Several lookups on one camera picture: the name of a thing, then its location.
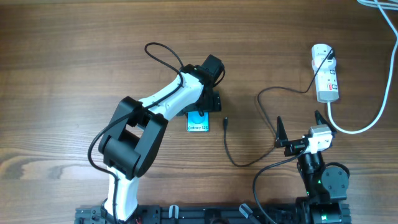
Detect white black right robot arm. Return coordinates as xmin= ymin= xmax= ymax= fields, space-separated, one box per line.
xmin=274 ymin=111 xmax=352 ymax=224

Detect white cables at corner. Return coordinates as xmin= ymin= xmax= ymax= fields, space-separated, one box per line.
xmin=356 ymin=0 xmax=398 ymax=11

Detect black USB charging cable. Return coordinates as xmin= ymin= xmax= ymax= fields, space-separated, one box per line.
xmin=222 ymin=48 xmax=335 ymax=167

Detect white power strip cord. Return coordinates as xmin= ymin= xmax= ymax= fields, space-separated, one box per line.
xmin=326 ymin=0 xmax=398 ymax=135

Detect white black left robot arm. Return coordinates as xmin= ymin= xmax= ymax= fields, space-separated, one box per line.
xmin=93 ymin=62 xmax=225 ymax=223

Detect white charger plug adapter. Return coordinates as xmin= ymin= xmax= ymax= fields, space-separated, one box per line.
xmin=312 ymin=54 xmax=336 ymax=72

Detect white power strip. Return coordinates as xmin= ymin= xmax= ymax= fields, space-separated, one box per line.
xmin=311 ymin=43 xmax=340 ymax=103

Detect blue Galaxy smartphone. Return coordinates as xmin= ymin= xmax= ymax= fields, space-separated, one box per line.
xmin=187 ymin=111 xmax=210 ymax=133

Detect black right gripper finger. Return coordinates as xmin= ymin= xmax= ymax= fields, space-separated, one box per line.
xmin=275 ymin=116 xmax=288 ymax=142
xmin=315 ymin=110 xmax=336 ymax=134

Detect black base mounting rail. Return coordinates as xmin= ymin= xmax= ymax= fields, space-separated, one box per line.
xmin=74 ymin=203 xmax=352 ymax=224

